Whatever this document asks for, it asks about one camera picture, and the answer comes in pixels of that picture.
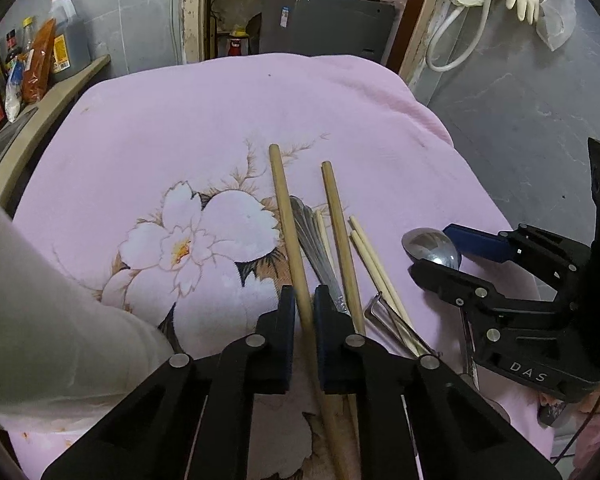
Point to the clear bottle yellow cap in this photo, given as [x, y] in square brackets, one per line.
[27, 35]

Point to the beige kitchen countertop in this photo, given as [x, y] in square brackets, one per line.
[45, 110]

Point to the clear plastic bag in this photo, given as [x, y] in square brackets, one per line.
[557, 15]

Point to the red bottle yellow cap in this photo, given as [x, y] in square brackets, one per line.
[236, 45]

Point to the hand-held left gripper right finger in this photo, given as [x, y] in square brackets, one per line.
[330, 350]

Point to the wooden door frame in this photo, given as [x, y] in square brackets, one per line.
[420, 25]

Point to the long thick wooden chopstick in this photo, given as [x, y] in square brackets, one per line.
[337, 230]
[290, 230]

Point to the orange seasoning packet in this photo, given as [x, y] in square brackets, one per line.
[37, 70]

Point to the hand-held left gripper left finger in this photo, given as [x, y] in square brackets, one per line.
[280, 345]

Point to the pink floral blanket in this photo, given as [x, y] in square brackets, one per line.
[180, 135]

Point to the dark sauce bottle red cap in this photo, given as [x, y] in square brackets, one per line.
[11, 47]

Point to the stainless steel ladle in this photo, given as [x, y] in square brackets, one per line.
[430, 245]

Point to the stainless steel utensil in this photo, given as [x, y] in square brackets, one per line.
[310, 245]

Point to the dark grey cabinet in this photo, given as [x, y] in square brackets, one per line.
[325, 25]

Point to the white and blue packet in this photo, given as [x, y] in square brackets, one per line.
[15, 90]

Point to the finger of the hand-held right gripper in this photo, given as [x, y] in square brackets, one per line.
[480, 242]
[445, 280]

